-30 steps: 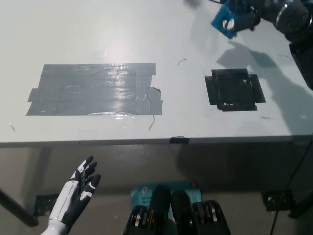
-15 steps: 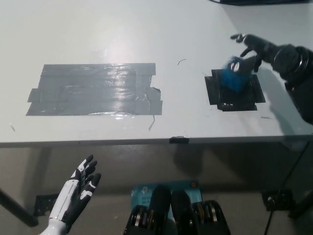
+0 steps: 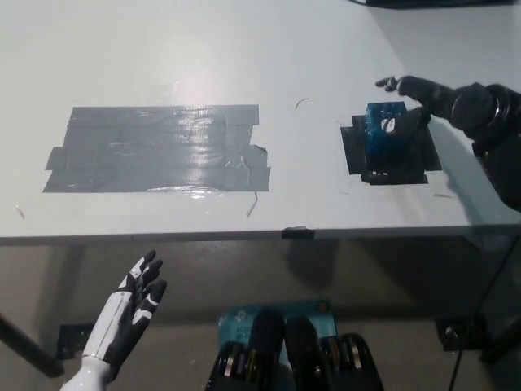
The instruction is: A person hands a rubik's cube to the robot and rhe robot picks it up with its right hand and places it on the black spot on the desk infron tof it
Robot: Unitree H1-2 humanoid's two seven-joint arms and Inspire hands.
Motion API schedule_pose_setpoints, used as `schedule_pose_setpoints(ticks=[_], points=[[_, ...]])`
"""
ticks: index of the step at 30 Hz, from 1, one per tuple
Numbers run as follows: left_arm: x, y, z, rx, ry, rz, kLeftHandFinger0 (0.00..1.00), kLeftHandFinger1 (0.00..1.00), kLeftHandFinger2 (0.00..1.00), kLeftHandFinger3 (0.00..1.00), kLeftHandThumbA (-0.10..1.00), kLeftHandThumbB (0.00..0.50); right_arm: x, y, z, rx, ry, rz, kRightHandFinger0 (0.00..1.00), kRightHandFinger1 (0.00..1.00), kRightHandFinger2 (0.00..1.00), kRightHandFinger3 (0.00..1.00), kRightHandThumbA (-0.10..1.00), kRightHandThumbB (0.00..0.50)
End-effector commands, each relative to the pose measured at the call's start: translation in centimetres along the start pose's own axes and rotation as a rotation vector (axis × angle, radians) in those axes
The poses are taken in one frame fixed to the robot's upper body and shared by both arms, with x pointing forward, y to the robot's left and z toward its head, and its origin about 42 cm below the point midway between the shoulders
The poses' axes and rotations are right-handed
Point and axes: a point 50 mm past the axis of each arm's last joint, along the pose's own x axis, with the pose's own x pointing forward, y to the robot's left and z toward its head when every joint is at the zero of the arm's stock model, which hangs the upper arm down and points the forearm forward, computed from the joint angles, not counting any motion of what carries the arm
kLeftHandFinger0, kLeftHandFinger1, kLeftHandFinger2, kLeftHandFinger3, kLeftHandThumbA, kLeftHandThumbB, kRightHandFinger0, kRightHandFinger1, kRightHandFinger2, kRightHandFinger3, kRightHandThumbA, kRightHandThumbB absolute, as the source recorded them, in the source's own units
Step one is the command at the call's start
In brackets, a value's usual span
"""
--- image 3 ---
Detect black table leg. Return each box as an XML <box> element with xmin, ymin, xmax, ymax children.
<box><xmin>0</xmin><ymin>311</ymin><xmax>66</xmax><ymax>379</ymax></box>
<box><xmin>479</xmin><ymin>321</ymin><xmax>521</xmax><ymax>366</ymax></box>

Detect teal robot body panel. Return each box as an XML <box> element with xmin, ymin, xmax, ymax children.
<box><xmin>217</xmin><ymin>300</ymin><xmax>338</xmax><ymax>351</ymax></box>

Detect black device on table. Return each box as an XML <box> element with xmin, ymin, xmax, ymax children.
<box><xmin>364</xmin><ymin>0</ymin><xmax>521</xmax><ymax>7</ymax></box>

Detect blue rubik's cube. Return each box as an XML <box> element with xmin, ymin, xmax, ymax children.
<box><xmin>363</xmin><ymin>101</ymin><xmax>410</xmax><ymax>165</ymax></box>

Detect black tape patch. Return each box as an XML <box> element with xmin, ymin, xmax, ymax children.
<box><xmin>339</xmin><ymin>114</ymin><xmax>443</xmax><ymax>187</ymax></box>

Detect black robot body blocks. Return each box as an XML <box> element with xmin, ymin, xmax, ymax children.
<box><xmin>209</xmin><ymin>307</ymin><xmax>383</xmax><ymax>391</ymax></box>

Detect thin black hanging cable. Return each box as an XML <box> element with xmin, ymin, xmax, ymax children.
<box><xmin>447</xmin><ymin>239</ymin><xmax>514</xmax><ymax>391</ymax></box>

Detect black floor plate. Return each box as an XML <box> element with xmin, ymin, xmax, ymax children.
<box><xmin>435</xmin><ymin>316</ymin><xmax>489</xmax><ymax>353</ymax></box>
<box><xmin>55</xmin><ymin>323</ymin><xmax>98</xmax><ymax>362</ymax></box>

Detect robot right hand black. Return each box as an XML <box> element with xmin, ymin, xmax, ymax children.
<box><xmin>374</xmin><ymin>75</ymin><xmax>460</xmax><ymax>137</ymax></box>

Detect grey duct tape patch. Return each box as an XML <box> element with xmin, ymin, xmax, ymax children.
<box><xmin>42</xmin><ymin>104</ymin><xmax>272</xmax><ymax>195</ymax></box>

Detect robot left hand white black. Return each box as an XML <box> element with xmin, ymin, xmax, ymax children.
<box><xmin>81</xmin><ymin>250</ymin><xmax>169</xmax><ymax>366</ymax></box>

